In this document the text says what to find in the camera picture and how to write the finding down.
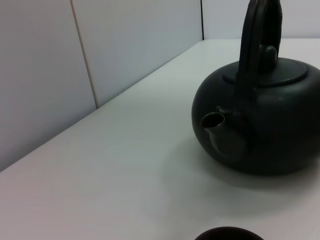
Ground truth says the black round teapot with handle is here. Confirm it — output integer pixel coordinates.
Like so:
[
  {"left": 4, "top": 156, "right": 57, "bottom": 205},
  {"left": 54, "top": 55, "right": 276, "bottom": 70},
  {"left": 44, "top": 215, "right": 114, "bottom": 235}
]
[{"left": 191, "top": 0, "right": 320, "bottom": 176}]

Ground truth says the small dark teacup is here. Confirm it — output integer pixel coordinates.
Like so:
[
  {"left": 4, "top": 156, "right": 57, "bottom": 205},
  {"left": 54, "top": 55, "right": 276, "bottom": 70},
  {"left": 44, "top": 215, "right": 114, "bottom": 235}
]
[{"left": 194, "top": 226, "right": 261, "bottom": 240}]

